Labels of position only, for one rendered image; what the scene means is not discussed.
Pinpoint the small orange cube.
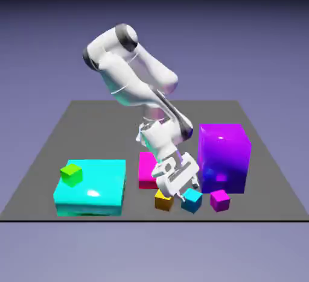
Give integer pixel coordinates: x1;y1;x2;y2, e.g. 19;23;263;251
154;188;174;212

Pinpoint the large cyan box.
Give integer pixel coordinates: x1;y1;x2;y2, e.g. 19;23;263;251
53;158;127;218

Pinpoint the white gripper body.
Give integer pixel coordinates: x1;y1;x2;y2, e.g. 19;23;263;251
156;152;200;198

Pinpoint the large purple box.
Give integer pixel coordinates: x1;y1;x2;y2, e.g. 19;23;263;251
196;123;253;195

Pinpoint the small cyan cube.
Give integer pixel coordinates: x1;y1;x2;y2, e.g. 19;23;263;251
180;187;203;215

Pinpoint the small green cube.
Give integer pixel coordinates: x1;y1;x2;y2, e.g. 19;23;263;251
60;163;83;188

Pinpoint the small magenta cube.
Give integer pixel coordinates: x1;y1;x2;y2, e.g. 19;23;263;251
209;189;231;213

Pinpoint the large magenta box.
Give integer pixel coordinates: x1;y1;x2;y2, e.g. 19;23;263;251
138;151;161;190

